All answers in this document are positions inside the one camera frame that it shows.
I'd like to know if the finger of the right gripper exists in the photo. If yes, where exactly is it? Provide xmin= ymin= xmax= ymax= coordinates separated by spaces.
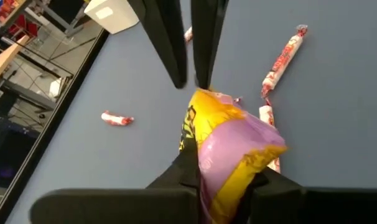
xmin=127 ymin=0 xmax=189 ymax=90
xmin=190 ymin=0 xmax=230 ymax=90

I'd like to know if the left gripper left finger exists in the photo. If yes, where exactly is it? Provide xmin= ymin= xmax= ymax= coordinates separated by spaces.
xmin=29 ymin=136 xmax=202 ymax=224

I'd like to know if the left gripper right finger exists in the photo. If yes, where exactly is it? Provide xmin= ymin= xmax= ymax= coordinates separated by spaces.
xmin=244 ymin=167 xmax=377 ymax=224

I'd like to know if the yellow Sour Patch candy packet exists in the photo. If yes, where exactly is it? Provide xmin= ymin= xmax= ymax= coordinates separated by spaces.
xmin=178 ymin=88 xmax=288 ymax=224

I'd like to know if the white plastic bin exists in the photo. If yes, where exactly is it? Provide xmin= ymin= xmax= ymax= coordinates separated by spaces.
xmin=83 ymin=0 xmax=140 ymax=35

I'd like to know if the long wooden desk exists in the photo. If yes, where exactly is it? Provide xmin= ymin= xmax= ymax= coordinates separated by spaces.
xmin=0 ymin=34 xmax=30 ymax=88

